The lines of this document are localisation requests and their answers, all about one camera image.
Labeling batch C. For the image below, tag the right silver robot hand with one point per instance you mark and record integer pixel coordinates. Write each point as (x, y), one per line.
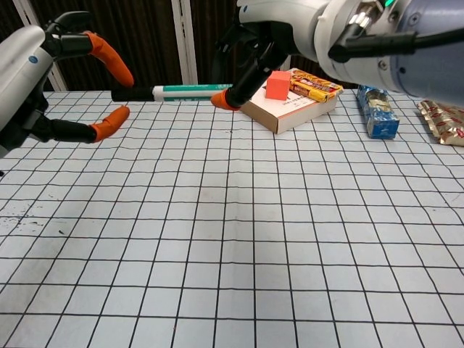
(282, 25)

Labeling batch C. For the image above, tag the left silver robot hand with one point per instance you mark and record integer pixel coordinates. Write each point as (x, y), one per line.
(18, 72)

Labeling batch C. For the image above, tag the green white marker body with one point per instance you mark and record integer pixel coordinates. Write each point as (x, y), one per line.
(188, 92)

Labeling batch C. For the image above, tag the black marker cap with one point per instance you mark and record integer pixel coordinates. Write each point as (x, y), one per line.
(132, 95)

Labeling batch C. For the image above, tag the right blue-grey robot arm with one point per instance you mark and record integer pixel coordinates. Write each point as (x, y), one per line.
(427, 69)

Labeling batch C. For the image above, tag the orange cube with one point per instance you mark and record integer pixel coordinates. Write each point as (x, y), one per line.
(277, 87)

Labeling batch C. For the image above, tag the yellow snack package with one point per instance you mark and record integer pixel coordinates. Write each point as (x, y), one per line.
(317, 88)

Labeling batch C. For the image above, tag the white flat cardboard box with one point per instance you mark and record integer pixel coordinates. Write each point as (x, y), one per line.
(290, 116)

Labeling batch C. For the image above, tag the blue cookie package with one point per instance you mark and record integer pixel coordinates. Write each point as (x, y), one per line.
(378, 112)

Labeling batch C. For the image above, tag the gold foil snack bag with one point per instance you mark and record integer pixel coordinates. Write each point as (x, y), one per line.
(446, 123)

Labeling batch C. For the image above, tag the checked light blue tablecloth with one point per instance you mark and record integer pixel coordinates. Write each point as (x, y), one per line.
(217, 217)

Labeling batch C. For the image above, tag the white partition frame post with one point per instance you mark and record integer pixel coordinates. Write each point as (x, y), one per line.
(185, 43)
(59, 79)

